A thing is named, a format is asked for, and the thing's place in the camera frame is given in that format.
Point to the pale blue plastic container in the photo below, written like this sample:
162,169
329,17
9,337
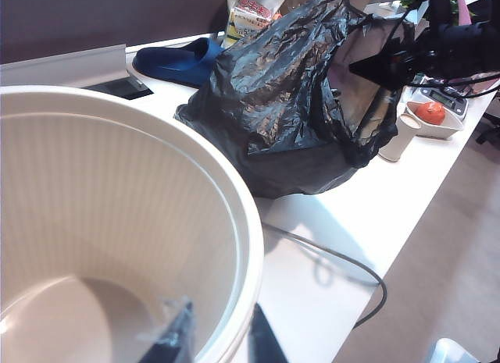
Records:
449,353

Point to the blue rubber slipper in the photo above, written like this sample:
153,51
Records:
176,62

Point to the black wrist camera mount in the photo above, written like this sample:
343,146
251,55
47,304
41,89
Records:
439,6

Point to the white box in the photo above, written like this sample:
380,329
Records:
381,9

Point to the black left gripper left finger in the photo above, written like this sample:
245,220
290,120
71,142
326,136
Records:
176,339

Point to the white ceramic cup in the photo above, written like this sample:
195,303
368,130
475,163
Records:
394,144

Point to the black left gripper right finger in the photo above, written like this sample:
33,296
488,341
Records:
263,339

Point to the green plant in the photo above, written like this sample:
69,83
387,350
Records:
408,0

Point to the brown desk partition panel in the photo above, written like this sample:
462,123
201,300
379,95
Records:
97,15

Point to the black garbage bag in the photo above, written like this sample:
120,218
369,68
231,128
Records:
273,105

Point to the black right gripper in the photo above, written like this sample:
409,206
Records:
465,48

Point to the grey kitchen scale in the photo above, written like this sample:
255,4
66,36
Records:
449,99

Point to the black office chair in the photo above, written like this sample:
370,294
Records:
490,134

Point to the yellow printed snack package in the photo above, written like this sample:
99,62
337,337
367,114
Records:
250,15

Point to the pink plastic strip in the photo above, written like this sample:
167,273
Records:
464,8

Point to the white ceramic bowl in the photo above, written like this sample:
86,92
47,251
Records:
437,130

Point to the orange round fruit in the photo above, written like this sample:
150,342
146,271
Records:
429,113

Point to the cream ribbed plastic trash can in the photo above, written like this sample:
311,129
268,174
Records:
117,183

